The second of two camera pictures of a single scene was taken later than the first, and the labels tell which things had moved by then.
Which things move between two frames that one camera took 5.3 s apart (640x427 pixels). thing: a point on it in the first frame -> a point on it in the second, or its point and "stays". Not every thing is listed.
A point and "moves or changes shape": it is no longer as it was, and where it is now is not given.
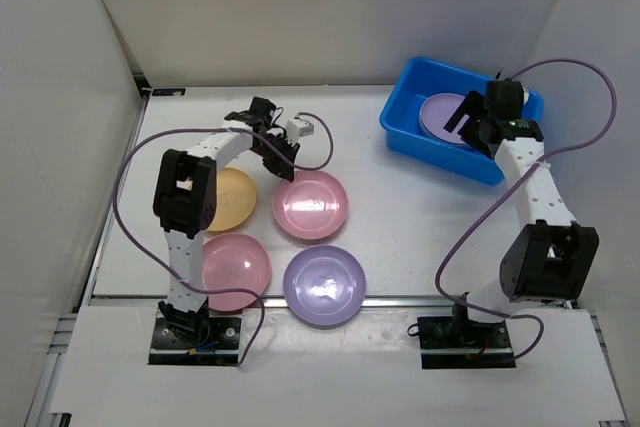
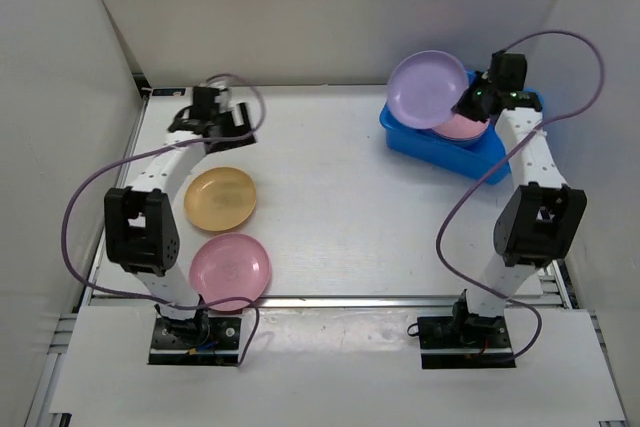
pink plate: (313, 205) moves or changes shape
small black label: (169, 92) stays
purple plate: (324, 285) -> (425, 87)
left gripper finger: (273, 162) -> (227, 128)
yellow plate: (236, 197) stays
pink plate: (235, 261) stays
